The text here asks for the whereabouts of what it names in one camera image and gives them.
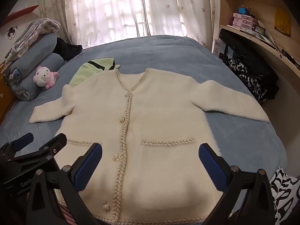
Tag black bag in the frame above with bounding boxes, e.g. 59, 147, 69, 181
219, 28, 279, 99

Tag person's black white patterned clothing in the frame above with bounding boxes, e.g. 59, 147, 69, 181
269, 166, 300, 225

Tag cartoon face wall sticker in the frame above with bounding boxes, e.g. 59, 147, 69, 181
7, 26, 18, 40

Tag cream knitted cardigan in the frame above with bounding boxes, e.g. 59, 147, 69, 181
29, 68, 270, 222

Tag white floral curtain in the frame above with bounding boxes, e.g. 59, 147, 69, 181
37, 0, 150, 50
142, 0, 222, 50

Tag light green garment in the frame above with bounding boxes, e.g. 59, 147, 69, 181
69, 57, 121, 87

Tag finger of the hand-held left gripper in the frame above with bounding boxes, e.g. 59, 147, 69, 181
0, 132, 34, 162
7, 133, 68, 169

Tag black white patterned cloth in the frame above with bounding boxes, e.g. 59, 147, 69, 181
226, 57, 268, 102

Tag blue pillow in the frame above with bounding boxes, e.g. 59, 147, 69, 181
9, 31, 58, 69
7, 53, 65, 102

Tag yellow cloth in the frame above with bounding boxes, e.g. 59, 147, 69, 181
274, 8, 292, 37

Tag colourful picture box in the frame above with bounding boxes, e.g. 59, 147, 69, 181
254, 26, 267, 37

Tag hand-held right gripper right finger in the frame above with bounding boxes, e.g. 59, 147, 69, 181
198, 143, 276, 225

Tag wooden bed frame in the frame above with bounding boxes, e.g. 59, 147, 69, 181
0, 61, 17, 125

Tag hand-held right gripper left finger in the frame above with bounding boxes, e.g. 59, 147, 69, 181
26, 142, 104, 225

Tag blue fleece bed blanket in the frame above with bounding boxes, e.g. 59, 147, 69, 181
0, 35, 287, 225

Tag wooden curved bookshelf desk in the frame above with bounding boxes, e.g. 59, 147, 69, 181
211, 0, 300, 113

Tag pink white cat plush toy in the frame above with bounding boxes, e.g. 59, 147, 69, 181
33, 66, 59, 90

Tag black fluffy garment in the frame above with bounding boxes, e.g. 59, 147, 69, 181
53, 37, 83, 61

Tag floral patterned blanket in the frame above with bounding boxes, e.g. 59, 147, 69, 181
5, 18, 61, 64

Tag white cardboard box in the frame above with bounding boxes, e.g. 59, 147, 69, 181
212, 40, 227, 59

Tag red wall sticker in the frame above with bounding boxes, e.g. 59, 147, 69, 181
5, 5, 39, 24

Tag pink drawer organizer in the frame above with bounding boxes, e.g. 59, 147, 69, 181
228, 13, 257, 31

